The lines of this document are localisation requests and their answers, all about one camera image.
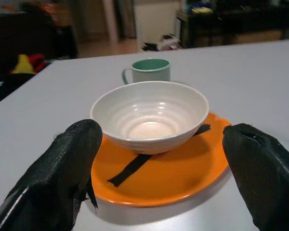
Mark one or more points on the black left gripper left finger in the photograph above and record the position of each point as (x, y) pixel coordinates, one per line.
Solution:
(53, 168)

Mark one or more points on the black and white shoes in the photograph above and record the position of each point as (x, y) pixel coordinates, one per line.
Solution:
(162, 43)

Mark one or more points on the white ribbed ceramic bowl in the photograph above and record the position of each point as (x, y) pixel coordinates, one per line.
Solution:
(149, 115)

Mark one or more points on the black tape strip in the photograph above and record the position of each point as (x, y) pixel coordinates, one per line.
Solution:
(130, 169)

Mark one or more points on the green enamel mug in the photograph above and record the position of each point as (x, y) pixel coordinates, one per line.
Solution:
(151, 70)

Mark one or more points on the yellow and red cloth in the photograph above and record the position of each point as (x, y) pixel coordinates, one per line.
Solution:
(27, 63)

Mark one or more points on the orange plate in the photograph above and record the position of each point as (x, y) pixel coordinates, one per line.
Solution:
(173, 178)

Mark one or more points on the white cabinet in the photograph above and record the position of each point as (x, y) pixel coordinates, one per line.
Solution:
(156, 21)

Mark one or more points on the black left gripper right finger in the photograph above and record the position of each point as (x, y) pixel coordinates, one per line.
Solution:
(262, 173)

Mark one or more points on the dark sofa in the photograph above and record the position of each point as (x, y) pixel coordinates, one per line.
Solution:
(26, 36)

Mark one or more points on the dark shelf unit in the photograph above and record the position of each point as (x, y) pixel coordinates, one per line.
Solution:
(231, 24)

